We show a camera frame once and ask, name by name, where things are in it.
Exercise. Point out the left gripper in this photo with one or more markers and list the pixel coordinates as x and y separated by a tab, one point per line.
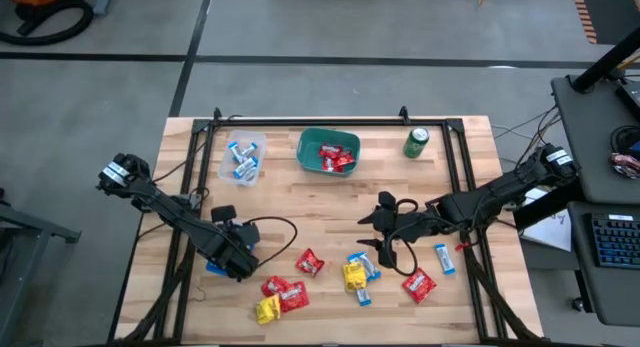
235	257

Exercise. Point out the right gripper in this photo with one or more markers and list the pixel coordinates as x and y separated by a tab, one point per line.
417	226

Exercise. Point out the blue white candy pack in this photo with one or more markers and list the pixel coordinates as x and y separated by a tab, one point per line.
363	297
245	168
249	149
233	151
372	268
444	259

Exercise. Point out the yellow Sour Patch candy pack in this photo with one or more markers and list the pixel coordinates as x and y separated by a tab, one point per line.
354	277
268	310

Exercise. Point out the red Skittles candy pack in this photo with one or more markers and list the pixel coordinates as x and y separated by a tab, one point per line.
330	150
419	286
346	159
309	262
273	286
330	165
295	297

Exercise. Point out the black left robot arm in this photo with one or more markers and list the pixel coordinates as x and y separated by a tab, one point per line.
165	209

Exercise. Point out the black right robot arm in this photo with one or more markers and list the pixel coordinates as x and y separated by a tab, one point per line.
500	192

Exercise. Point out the blue plastic basket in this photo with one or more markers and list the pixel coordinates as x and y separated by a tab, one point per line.
214	268

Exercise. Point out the clear plastic container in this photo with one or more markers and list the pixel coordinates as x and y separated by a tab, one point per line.
223	174

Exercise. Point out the red zip tie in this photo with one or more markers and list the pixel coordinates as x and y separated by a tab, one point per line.
460	247

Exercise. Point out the green Sprite can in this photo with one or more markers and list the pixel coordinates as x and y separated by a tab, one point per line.
416	143

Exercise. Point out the teal plastic bin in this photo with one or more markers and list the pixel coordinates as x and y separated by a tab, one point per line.
310	152

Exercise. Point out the black desk leg bar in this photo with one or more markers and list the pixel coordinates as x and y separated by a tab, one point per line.
545	209

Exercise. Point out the white paper sheet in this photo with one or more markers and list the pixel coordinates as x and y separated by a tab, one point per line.
550	232

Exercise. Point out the black caster wheel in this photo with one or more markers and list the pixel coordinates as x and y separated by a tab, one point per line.
578	305

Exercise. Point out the grey metal cart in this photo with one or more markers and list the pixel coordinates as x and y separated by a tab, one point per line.
30	226

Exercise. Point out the grey office desk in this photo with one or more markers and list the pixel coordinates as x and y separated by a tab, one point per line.
590	137
610	297

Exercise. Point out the black backlit keyboard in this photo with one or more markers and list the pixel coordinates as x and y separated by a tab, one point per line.
617	239

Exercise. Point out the pink patterned pouch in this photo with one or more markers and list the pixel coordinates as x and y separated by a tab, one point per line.
625	166

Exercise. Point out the black monitor stand pole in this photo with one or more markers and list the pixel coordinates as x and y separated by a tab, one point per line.
607	62

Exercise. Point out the dark floor mat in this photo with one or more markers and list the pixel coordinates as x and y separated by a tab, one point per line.
620	12

